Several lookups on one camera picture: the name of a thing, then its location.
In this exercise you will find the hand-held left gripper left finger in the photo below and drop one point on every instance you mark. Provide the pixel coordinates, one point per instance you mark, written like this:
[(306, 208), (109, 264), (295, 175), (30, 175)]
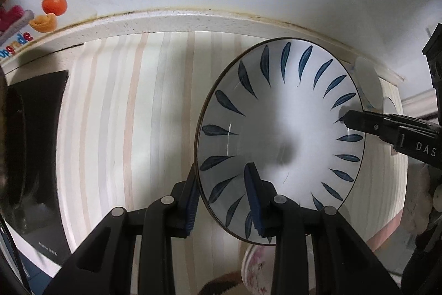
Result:
[(190, 207)]

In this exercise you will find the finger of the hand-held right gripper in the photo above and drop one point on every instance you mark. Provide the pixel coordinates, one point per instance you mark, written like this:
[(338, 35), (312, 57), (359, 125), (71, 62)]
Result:
[(362, 124)]

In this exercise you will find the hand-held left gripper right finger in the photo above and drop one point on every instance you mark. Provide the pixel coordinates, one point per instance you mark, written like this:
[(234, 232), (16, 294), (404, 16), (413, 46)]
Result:
[(253, 201)]

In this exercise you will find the blue leaf pattern plate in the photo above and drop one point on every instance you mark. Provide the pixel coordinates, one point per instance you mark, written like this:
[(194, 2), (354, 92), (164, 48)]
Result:
[(286, 115)]

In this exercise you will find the person's right hand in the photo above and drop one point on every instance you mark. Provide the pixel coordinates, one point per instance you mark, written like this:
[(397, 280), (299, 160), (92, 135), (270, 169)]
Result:
[(417, 205)]

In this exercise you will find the floral white bowl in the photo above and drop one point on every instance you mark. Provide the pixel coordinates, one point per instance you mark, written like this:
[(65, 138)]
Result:
[(253, 267)]

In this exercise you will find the striped cat print cloth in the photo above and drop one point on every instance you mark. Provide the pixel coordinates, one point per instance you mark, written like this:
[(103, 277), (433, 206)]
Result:
[(138, 108)]

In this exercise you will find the black glass gas stove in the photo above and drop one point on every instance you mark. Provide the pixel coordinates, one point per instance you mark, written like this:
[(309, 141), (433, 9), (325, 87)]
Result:
[(38, 143)]

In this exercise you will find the colourful wall sticker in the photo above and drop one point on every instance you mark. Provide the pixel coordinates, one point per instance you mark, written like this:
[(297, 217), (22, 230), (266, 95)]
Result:
[(53, 3)]

